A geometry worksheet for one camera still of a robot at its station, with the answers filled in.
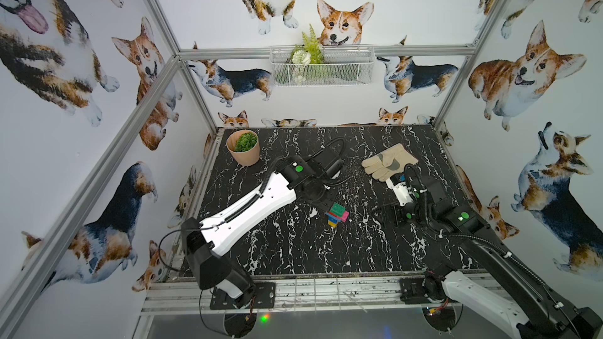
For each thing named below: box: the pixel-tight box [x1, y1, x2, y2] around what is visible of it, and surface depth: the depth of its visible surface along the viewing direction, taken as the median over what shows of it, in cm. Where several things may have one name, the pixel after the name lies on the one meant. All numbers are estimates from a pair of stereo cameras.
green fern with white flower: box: [290, 23, 325, 84], surface depth 85 cm
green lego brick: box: [328, 201, 347, 218], surface depth 81 cm
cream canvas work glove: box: [361, 142, 420, 182], surface depth 109 cm
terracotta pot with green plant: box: [226, 129, 260, 167], surface depth 102 cm
